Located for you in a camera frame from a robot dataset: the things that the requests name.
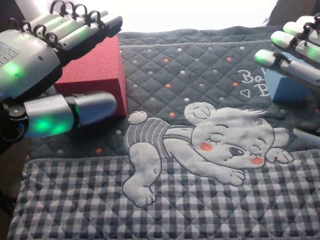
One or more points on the blue foam block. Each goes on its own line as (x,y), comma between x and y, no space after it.
(287,87)

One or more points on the grey quilt with printed bear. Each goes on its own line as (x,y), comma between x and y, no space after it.
(200,200)

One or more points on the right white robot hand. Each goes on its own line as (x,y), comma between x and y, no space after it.
(297,66)

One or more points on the red cube box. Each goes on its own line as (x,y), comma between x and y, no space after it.
(100,67)

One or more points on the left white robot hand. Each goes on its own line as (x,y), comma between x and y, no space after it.
(27,57)

